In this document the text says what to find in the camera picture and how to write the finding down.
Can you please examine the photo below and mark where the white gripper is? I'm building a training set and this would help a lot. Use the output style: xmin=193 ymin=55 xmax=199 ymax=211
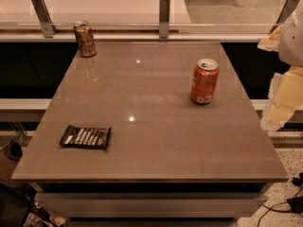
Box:
xmin=258 ymin=6 xmax=303 ymax=131

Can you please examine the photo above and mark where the black rxbar chocolate wrapper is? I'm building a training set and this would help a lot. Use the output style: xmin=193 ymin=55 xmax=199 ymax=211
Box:
xmin=60 ymin=125 xmax=112 ymax=150

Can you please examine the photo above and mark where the red orange soda can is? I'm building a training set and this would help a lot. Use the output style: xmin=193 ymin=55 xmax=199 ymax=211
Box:
xmin=190 ymin=59 xmax=220 ymax=104

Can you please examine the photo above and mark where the brown gold drink can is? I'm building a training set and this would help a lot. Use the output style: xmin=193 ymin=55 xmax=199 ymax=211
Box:
xmin=74 ymin=21 xmax=97 ymax=57

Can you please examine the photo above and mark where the dark round bin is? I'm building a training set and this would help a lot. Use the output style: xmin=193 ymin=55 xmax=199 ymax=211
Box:
xmin=3 ymin=141 xmax=23 ymax=162

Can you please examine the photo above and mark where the right metal railing bracket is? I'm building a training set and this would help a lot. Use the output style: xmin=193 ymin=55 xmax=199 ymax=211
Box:
xmin=271 ymin=0 xmax=300 ymax=32

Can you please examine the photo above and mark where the black power adapter with cable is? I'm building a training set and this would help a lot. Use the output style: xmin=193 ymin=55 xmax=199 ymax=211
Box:
xmin=257 ymin=172 xmax=303 ymax=227

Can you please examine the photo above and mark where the left metal railing bracket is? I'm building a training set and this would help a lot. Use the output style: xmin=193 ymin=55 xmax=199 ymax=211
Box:
xmin=31 ymin=0 xmax=56 ymax=38

